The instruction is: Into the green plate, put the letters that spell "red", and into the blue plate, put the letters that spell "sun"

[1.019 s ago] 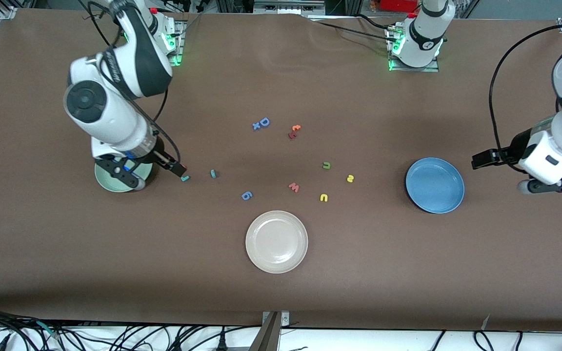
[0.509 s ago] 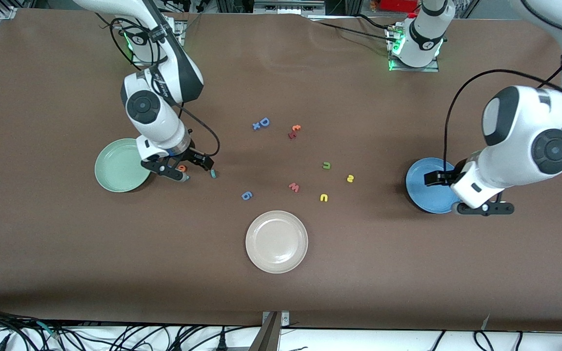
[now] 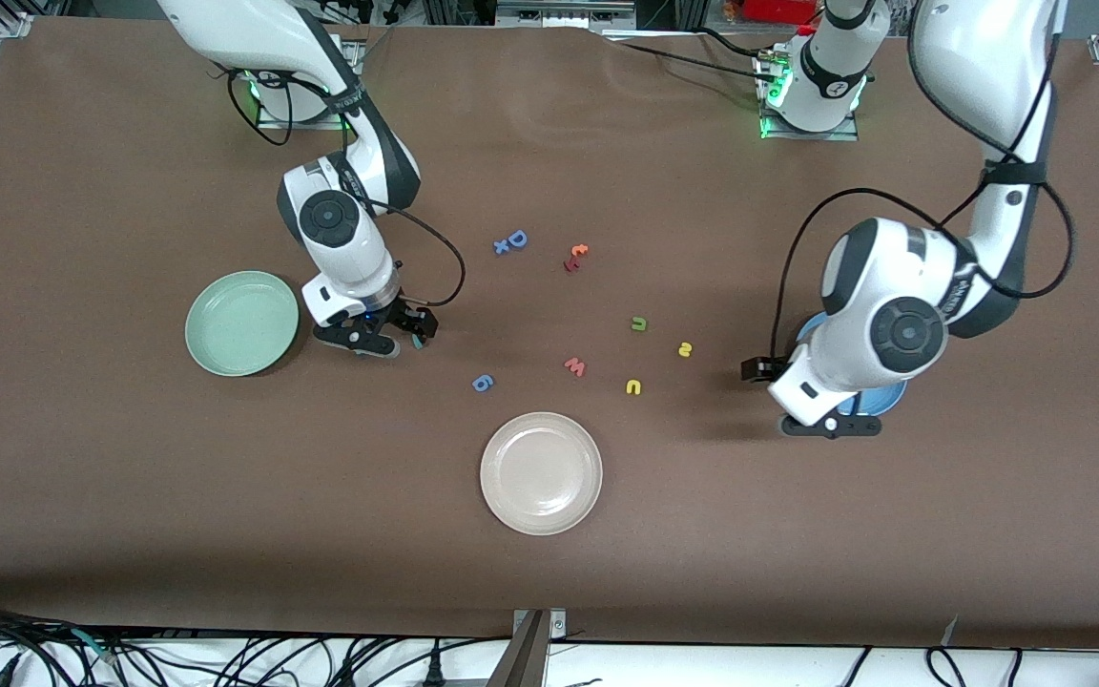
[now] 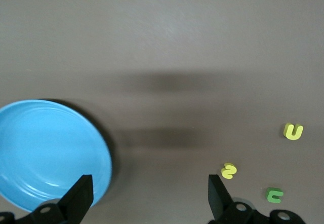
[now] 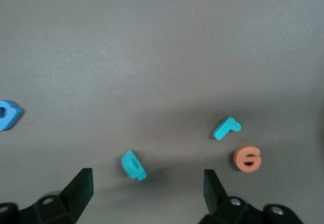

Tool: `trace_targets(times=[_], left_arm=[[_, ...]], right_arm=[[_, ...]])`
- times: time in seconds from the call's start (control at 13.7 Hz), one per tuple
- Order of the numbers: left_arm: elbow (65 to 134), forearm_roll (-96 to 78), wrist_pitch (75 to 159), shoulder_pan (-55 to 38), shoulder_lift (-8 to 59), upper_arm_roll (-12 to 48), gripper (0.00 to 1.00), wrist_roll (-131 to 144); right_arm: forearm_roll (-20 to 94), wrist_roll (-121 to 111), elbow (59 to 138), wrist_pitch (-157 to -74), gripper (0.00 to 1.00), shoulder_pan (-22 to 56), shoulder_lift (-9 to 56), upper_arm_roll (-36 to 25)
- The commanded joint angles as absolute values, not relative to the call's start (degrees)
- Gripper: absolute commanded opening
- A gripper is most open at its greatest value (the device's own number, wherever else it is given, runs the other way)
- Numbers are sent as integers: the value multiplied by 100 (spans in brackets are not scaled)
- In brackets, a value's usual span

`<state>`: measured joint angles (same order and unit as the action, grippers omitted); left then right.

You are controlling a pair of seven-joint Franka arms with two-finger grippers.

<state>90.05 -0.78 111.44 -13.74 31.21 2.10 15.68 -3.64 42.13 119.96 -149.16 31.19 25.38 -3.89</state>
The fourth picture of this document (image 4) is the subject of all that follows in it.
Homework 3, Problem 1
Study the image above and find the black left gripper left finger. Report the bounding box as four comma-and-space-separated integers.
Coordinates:
0, 174, 94, 224

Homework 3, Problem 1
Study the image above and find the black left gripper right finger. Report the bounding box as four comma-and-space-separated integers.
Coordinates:
208, 174, 306, 224

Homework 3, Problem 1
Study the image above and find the yellow letter s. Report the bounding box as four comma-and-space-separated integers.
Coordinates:
221, 162, 238, 179

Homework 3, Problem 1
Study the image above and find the green letter n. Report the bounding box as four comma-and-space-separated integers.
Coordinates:
265, 187, 284, 204

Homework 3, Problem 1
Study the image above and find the yellow letter u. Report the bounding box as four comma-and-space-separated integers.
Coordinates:
283, 122, 304, 140

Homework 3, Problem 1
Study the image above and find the blue plate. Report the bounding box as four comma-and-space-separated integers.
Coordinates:
0, 99, 113, 213

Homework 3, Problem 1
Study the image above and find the brown table cover sheet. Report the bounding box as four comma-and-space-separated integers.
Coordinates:
0, 0, 324, 224

